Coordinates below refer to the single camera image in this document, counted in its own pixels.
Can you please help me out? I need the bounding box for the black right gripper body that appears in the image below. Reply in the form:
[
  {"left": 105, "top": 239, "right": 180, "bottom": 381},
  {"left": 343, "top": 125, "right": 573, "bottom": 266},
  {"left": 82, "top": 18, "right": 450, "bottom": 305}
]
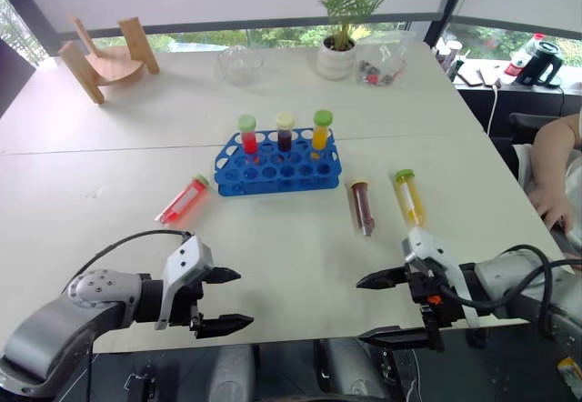
[{"left": 405, "top": 265, "right": 467, "bottom": 330}]

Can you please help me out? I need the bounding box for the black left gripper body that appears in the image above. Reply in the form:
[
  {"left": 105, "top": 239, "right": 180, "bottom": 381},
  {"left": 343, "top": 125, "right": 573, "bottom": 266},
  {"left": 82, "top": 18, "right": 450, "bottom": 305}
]
[{"left": 167, "top": 277, "right": 206, "bottom": 329}]

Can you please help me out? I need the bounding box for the yellow tube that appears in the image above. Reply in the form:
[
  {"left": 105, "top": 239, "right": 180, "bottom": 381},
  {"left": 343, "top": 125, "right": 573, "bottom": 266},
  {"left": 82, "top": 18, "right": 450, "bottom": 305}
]
[{"left": 392, "top": 168, "right": 429, "bottom": 231}]

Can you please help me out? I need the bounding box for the person's bare hand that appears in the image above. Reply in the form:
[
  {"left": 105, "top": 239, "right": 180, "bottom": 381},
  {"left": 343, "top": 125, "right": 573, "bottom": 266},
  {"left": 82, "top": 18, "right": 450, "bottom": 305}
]
[{"left": 528, "top": 182, "right": 577, "bottom": 236}]

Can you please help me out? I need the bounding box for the brown tube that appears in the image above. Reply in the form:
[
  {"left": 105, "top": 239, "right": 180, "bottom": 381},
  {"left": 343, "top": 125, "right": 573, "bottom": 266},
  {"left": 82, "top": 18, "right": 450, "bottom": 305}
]
[{"left": 346, "top": 176, "right": 378, "bottom": 238}]

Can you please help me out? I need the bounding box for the white charging cable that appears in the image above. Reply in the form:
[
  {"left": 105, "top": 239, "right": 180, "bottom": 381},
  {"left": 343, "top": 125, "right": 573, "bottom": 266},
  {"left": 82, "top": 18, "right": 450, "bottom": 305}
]
[{"left": 485, "top": 81, "right": 502, "bottom": 138}]

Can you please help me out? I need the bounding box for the dark cup with white lid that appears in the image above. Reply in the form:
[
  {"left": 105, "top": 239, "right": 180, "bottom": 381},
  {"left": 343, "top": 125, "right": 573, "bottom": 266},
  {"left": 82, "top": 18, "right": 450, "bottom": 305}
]
[{"left": 435, "top": 39, "right": 465, "bottom": 80}]

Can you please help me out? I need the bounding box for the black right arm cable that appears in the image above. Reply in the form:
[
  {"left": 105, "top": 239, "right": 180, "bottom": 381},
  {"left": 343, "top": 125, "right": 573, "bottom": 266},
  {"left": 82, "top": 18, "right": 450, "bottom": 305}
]
[{"left": 435, "top": 244, "right": 563, "bottom": 340}]

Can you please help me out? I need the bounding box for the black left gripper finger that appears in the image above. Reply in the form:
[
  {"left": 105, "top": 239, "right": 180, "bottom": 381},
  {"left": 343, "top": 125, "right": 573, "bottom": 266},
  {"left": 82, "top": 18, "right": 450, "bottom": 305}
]
[
  {"left": 202, "top": 266, "right": 242, "bottom": 286},
  {"left": 189, "top": 313, "right": 256, "bottom": 341}
]

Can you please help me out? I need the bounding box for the blue test tube rack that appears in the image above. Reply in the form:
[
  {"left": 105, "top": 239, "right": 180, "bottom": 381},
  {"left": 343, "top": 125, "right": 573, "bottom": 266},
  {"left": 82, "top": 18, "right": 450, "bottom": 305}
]
[{"left": 213, "top": 127, "right": 342, "bottom": 198}]

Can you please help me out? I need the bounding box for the wooden stand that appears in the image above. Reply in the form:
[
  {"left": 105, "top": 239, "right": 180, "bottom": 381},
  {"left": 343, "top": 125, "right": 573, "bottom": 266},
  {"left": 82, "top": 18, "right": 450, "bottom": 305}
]
[{"left": 57, "top": 15, "right": 162, "bottom": 106}]

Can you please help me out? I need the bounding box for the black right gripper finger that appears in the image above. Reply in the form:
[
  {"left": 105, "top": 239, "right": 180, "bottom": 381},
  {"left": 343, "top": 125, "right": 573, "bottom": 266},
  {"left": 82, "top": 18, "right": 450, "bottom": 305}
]
[
  {"left": 355, "top": 266, "right": 411, "bottom": 291},
  {"left": 357, "top": 324, "right": 446, "bottom": 353}
]

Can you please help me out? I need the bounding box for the plastic bottle red cap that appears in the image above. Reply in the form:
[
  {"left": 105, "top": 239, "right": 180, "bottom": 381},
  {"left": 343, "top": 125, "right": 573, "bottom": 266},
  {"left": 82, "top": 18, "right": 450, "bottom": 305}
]
[{"left": 506, "top": 32, "right": 547, "bottom": 77}]

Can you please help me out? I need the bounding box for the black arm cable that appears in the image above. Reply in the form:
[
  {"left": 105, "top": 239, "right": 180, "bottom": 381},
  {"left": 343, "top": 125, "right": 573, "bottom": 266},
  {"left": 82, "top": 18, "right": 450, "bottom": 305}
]
[
  {"left": 435, "top": 244, "right": 563, "bottom": 340},
  {"left": 66, "top": 229, "right": 195, "bottom": 290}
]

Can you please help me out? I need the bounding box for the white ribbed plant pot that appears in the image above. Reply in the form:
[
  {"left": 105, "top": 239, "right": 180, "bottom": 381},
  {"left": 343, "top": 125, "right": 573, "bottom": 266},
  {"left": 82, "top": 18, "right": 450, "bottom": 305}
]
[{"left": 315, "top": 35, "right": 358, "bottom": 81}]

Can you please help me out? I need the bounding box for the black office chair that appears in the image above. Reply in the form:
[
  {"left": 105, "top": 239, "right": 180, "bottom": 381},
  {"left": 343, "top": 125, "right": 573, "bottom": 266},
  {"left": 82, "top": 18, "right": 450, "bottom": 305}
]
[{"left": 507, "top": 111, "right": 554, "bottom": 148}]

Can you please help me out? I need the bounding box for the phone on side table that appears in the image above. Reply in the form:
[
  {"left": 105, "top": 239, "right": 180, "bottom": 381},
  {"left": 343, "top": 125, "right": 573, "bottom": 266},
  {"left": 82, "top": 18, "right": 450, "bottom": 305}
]
[{"left": 456, "top": 67, "right": 484, "bottom": 88}]

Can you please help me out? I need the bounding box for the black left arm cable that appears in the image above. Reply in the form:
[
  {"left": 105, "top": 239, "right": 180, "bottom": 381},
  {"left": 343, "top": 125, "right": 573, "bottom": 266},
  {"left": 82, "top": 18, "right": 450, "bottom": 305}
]
[{"left": 66, "top": 229, "right": 195, "bottom": 290}]

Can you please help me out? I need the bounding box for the orange liquid tube green cap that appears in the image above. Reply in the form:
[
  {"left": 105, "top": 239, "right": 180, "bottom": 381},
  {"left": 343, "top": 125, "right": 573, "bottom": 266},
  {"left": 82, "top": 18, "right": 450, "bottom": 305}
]
[{"left": 309, "top": 109, "right": 335, "bottom": 161}]

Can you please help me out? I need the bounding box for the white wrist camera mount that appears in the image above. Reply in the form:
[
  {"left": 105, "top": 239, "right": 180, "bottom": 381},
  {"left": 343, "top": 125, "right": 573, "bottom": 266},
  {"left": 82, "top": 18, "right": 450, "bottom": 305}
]
[
  {"left": 401, "top": 226, "right": 480, "bottom": 330},
  {"left": 154, "top": 234, "right": 215, "bottom": 331}
]

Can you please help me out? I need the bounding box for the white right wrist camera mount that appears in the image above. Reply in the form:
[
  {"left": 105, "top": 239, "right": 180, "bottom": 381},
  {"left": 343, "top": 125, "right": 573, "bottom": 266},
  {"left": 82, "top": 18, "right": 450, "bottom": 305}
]
[{"left": 401, "top": 226, "right": 480, "bottom": 330}]

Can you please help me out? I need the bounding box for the clear glass bowl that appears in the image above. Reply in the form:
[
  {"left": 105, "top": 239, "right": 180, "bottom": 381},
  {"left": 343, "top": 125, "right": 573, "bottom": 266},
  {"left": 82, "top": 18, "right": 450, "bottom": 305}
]
[{"left": 216, "top": 44, "right": 266, "bottom": 87}]

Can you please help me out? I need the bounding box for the dark purple tube cream cap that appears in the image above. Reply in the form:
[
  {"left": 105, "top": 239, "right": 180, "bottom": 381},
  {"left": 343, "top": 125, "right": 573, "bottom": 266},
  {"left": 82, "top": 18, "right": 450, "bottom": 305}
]
[{"left": 275, "top": 111, "right": 297, "bottom": 154}]

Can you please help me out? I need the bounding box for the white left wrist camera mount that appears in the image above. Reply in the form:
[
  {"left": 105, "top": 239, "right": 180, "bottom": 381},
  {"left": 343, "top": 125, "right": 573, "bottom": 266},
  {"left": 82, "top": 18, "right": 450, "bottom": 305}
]
[{"left": 154, "top": 234, "right": 215, "bottom": 331}]

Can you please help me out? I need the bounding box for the black electric kettle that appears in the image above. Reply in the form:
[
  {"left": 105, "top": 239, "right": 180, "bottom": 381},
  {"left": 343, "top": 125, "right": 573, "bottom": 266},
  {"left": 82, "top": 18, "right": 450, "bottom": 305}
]
[{"left": 513, "top": 40, "right": 566, "bottom": 88}]

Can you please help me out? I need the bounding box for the clear plastic bag with items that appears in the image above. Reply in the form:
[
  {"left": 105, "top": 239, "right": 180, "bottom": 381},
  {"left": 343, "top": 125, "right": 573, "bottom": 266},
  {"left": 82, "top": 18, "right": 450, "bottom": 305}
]
[{"left": 354, "top": 32, "right": 411, "bottom": 89}]

